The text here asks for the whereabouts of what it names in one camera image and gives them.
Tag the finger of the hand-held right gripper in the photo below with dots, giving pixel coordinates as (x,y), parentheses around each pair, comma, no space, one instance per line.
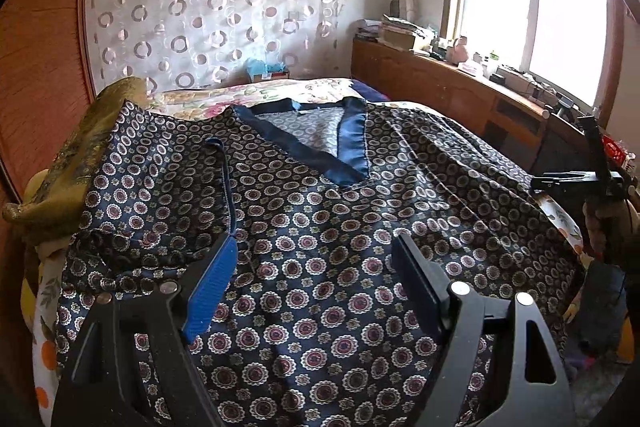
(595,147)
(565,184)

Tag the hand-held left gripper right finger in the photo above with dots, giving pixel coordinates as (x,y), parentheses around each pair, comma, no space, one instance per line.
(417,287)

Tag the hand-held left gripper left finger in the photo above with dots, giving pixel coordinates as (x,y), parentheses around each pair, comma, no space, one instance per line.
(212,277)

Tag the navy medallion print shirt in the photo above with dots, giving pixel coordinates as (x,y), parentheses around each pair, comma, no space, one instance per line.
(320,217)

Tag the person's right hand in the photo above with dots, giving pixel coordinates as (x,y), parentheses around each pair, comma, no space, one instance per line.
(597,227)

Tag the red packet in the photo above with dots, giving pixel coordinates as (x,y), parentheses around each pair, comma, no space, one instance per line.
(616,152)

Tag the dark wooden chair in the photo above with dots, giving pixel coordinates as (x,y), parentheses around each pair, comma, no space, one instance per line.
(565,152)

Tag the window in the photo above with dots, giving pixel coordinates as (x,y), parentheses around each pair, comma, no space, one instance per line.
(525,7)

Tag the pink figurine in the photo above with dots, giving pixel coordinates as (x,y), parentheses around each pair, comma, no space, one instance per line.
(459,49)

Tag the white orange-print bedsheet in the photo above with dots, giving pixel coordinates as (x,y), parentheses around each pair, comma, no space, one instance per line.
(45,307)

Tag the gold brocade pillow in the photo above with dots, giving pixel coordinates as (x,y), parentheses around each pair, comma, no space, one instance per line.
(75,157)

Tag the floral blanket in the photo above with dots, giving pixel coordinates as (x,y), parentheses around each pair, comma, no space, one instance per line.
(280,92)

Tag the navy blanket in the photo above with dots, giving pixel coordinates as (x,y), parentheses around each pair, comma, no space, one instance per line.
(370,91)

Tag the blue tissue box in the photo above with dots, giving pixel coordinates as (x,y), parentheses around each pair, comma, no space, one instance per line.
(265,69)

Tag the circle pattern curtain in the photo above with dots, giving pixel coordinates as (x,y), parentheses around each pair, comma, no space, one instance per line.
(225,7)

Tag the wooden headboard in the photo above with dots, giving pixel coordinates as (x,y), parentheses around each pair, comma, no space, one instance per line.
(40,57)

